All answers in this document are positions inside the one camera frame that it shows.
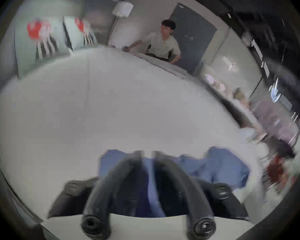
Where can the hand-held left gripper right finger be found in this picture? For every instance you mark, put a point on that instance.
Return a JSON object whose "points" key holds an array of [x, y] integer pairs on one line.
{"points": [[182, 184]]}

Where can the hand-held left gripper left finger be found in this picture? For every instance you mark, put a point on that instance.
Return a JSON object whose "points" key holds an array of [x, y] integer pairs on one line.
{"points": [[107, 184]]}

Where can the blue garment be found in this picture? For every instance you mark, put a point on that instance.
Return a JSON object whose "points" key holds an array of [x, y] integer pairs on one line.
{"points": [[215, 166]]}

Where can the bed with white sheet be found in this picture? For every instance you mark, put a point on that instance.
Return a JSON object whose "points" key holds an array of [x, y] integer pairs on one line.
{"points": [[102, 109]]}

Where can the pale green printed pillow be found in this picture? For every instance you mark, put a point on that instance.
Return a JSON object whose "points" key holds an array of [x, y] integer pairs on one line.
{"points": [[37, 44], [81, 32]]}

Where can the white floor lamp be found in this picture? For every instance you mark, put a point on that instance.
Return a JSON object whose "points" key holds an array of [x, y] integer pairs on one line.
{"points": [[120, 16]]}

